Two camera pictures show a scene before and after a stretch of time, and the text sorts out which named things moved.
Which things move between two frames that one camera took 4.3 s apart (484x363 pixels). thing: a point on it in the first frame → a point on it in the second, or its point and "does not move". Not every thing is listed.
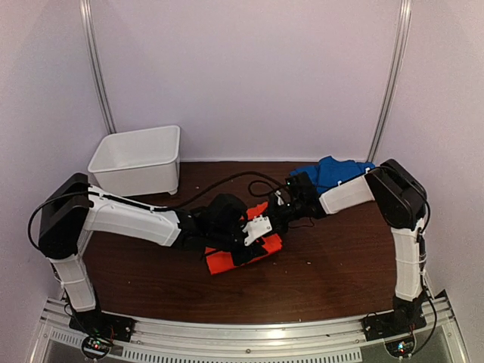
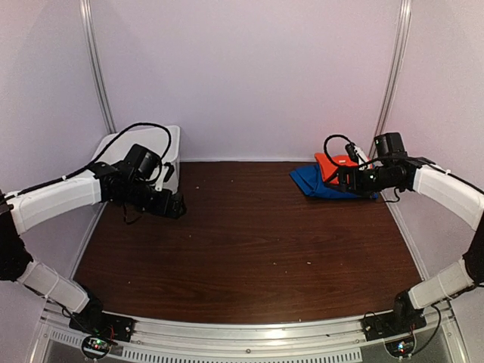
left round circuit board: x=95 y=348 does not move
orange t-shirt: x=221 y=261 → x=328 y=166
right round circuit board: x=401 y=347 does not move
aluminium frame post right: x=399 y=50 does not move
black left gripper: x=239 y=259 → x=162 y=207
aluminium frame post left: x=85 y=8 does not move
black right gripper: x=275 y=219 → x=344 y=172
